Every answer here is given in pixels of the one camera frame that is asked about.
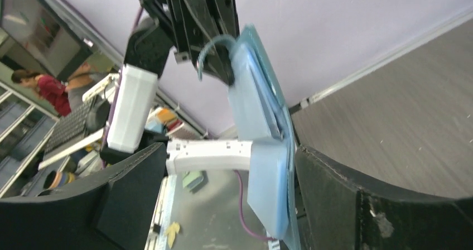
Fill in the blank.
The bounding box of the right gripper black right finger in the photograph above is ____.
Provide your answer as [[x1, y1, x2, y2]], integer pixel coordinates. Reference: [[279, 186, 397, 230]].
[[295, 146, 472, 249]]

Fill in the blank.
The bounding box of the person in red shirt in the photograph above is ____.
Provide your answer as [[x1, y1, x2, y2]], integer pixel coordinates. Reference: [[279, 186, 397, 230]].
[[11, 69, 71, 117]]

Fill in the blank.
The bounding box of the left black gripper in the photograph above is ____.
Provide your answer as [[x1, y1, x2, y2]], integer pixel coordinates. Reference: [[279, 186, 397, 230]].
[[139, 0, 240, 86]]

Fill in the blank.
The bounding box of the blue leather card holder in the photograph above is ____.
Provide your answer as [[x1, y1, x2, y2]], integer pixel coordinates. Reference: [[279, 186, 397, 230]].
[[196, 23, 302, 250]]

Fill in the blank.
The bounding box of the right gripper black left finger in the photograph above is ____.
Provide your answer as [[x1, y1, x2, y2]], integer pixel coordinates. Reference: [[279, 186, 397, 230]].
[[1, 143, 167, 249]]

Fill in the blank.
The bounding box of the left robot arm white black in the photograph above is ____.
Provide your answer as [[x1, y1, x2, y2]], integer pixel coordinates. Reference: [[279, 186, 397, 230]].
[[100, 0, 240, 165]]

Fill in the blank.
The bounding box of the black computer keyboard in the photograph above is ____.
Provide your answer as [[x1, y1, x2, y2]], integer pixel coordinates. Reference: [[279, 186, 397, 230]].
[[44, 96, 100, 158]]

